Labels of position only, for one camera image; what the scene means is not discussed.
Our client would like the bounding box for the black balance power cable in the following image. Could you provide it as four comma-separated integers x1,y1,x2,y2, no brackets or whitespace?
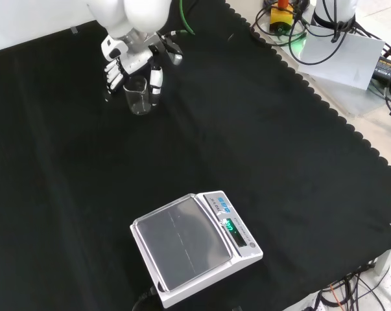
132,284,160,311

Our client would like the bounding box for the white bench leg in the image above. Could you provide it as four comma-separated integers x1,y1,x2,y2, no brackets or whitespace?
374,245,391,277

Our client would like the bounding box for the white electronic balance steel pan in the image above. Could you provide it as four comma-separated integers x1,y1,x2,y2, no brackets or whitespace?
129,190,264,309

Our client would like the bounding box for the green cable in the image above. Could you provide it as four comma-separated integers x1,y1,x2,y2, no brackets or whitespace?
178,0,196,35

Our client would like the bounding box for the black power adapter brick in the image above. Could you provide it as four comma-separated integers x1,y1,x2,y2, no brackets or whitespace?
371,56,391,86

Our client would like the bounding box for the clear glass beaker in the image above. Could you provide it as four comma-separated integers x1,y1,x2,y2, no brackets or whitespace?
123,76,152,116

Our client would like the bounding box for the black looped cable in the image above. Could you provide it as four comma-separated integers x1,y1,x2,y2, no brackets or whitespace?
249,0,358,65

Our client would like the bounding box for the yellow stop button box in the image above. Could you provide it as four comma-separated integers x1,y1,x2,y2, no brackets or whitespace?
268,0,295,35

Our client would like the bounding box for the pale white board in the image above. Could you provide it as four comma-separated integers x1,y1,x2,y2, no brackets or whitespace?
297,25,386,91

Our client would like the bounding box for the grey metal base plate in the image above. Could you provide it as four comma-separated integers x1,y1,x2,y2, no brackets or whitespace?
270,30,391,118

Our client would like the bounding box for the black scalloped bench cloth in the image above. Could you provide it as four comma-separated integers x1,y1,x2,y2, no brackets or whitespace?
0,0,391,311

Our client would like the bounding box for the black floor cable bundle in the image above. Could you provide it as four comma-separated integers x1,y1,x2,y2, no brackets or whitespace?
318,264,391,311

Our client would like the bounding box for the orange floor cable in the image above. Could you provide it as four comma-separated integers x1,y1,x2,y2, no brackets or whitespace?
329,282,342,309

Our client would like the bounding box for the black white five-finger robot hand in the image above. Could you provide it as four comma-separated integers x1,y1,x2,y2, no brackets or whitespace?
100,30,165,107

